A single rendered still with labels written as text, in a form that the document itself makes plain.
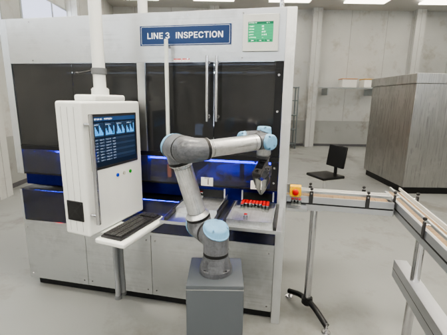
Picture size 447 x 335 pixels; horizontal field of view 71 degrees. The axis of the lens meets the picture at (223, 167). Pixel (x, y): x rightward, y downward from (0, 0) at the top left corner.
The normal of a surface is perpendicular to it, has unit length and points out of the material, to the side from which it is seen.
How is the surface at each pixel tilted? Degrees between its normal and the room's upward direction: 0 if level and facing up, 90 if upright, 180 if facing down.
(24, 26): 90
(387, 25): 90
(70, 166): 90
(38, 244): 90
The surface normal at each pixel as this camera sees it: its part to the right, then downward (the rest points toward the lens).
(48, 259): -0.21, 0.20
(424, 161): 0.00, 0.21
